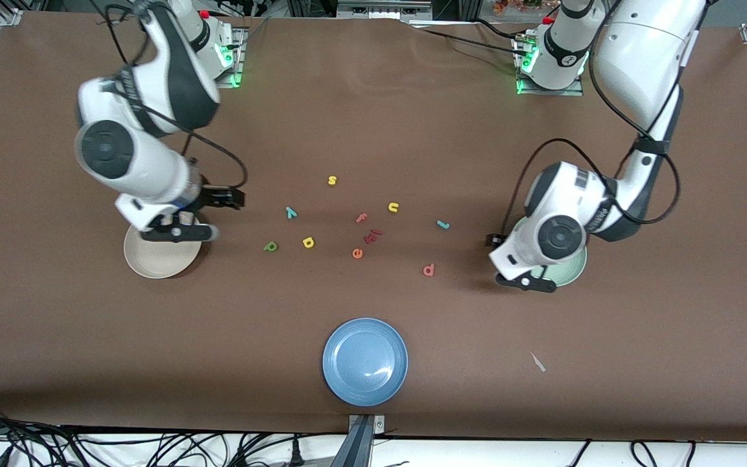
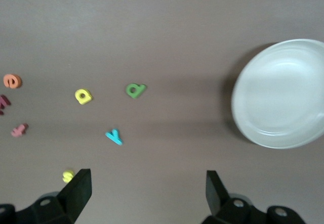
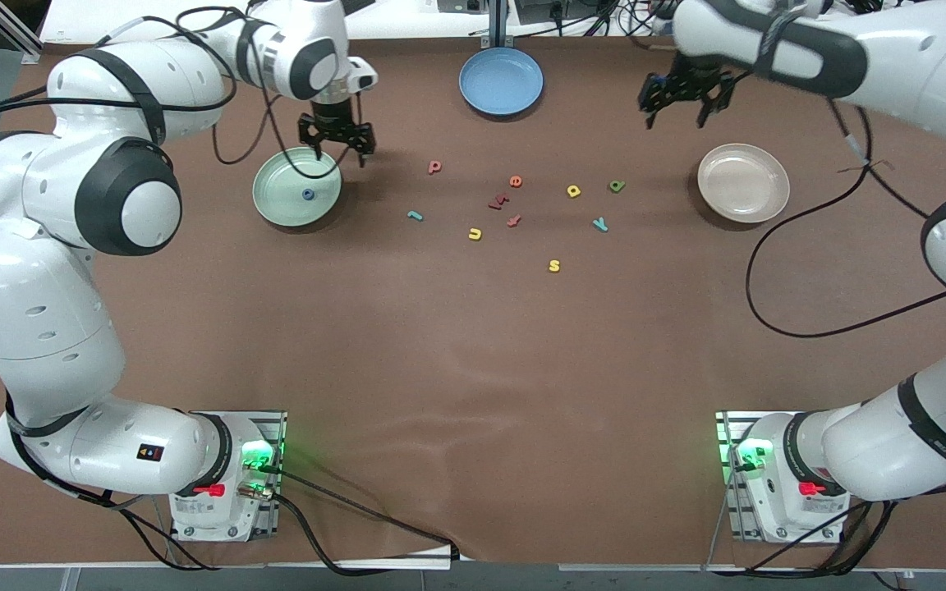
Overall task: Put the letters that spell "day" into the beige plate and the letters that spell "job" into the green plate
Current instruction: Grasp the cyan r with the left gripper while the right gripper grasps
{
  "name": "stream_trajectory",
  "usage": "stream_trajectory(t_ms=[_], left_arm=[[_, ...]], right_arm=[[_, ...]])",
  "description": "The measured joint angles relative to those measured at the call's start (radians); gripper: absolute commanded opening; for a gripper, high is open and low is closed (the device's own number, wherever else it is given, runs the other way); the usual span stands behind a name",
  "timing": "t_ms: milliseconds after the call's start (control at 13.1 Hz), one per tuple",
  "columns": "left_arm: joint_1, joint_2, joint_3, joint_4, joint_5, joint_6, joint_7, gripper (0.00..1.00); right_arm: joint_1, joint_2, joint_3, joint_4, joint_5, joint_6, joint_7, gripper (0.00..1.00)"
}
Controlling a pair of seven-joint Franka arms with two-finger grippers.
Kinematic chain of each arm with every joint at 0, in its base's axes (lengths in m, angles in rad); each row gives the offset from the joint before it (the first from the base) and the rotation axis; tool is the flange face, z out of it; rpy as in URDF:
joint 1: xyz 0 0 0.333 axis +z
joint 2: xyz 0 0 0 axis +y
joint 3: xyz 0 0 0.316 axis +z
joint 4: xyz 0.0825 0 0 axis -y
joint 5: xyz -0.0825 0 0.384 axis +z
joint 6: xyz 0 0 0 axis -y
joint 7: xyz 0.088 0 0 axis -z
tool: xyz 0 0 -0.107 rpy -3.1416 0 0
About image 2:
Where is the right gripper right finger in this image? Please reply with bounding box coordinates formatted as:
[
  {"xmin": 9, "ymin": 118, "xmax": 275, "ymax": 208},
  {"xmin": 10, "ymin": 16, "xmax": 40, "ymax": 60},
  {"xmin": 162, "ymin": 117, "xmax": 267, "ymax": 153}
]
[{"xmin": 201, "ymin": 170, "xmax": 307, "ymax": 224}]

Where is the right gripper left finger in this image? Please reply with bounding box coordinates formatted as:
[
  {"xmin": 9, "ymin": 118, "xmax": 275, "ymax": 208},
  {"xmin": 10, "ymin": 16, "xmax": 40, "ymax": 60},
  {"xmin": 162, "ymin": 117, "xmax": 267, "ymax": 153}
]
[{"xmin": 15, "ymin": 168, "xmax": 92, "ymax": 224}]

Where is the teal foam letter y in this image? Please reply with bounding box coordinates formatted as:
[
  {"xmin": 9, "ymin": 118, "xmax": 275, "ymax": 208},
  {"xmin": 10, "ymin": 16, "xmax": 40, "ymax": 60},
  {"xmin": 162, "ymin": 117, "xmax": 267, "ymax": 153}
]
[{"xmin": 105, "ymin": 128, "xmax": 124, "ymax": 146}]

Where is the yellow letter d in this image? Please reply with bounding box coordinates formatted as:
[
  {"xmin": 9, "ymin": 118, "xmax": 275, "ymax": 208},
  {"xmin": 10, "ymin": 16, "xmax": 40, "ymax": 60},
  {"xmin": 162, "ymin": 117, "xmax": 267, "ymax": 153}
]
[{"xmin": 74, "ymin": 88, "xmax": 93, "ymax": 105}]

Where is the green foam letter p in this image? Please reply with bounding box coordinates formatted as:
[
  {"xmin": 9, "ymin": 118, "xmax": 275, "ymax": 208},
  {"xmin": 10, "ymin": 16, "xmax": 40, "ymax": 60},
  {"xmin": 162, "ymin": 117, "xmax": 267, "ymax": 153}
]
[{"xmin": 125, "ymin": 82, "xmax": 147, "ymax": 99}]

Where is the yellow foam letter s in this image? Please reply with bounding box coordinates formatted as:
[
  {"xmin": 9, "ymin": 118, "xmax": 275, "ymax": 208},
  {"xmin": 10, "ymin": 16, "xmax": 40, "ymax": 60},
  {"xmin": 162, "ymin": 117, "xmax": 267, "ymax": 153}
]
[{"xmin": 62, "ymin": 169, "xmax": 75, "ymax": 184}]

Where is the pink foam letter f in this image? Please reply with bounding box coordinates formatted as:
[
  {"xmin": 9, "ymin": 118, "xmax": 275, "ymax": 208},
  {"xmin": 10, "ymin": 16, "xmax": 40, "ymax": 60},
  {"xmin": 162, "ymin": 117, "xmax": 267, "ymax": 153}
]
[{"xmin": 11, "ymin": 123, "xmax": 29, "ymax": 138}]

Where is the maroon foam letter k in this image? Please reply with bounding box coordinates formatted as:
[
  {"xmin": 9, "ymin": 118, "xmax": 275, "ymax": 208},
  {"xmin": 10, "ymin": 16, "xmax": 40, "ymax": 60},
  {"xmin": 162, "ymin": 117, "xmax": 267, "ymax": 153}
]
[{"xmin": 0, "ymin": 95, "xmax": 12, "ymax": 109}]

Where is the beige round plate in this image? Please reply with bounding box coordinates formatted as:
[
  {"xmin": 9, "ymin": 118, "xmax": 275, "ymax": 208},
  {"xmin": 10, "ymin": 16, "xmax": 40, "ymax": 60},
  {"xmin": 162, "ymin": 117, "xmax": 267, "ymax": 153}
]
[{"xmin": 230, "ymin": 38, "xmax": 324, "ymax": 150}]

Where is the orange foam letter e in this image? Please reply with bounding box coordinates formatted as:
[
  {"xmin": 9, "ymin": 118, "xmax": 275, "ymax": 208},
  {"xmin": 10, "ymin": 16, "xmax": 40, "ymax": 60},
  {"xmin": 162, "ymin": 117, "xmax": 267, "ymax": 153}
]
[{"xmin": 3, "ymin": 73, "xmax": 22, "ymax": 89}]

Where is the brown table cover sheet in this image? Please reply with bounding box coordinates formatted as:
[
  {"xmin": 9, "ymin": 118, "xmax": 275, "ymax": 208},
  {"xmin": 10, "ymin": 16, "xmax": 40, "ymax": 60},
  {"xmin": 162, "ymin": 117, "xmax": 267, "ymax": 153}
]
[{"xmin": 0, "ymin": 0, "xmax": 324, "ymax": 224}]

